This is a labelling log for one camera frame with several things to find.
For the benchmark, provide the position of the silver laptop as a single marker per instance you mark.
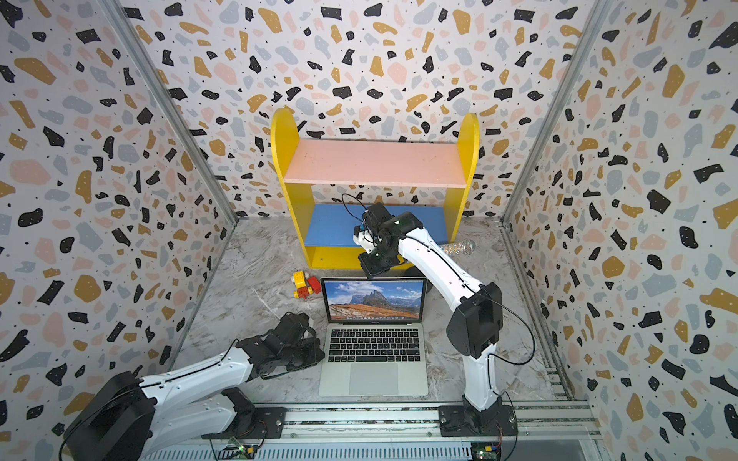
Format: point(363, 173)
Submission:
point(375, 339)

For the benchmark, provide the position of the red yellow toy blocks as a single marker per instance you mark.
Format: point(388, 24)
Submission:
point(305, 285)

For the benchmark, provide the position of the sprinkle kaleidoscope on black stand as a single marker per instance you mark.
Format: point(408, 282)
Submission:
point(458, 249)

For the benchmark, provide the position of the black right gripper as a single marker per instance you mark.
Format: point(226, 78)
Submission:
point(370, 272)

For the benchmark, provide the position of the yellow pink blue wooden shelf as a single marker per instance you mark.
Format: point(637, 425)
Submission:
point(325, 231)

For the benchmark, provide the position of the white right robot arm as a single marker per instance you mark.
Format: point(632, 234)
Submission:
point(477, 314)

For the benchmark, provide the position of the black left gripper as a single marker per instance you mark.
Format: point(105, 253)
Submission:
point(315, 348)

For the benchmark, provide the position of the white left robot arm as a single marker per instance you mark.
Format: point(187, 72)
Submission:
point(132, 417)

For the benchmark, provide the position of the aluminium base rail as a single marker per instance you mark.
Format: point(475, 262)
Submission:
point(528, 430)

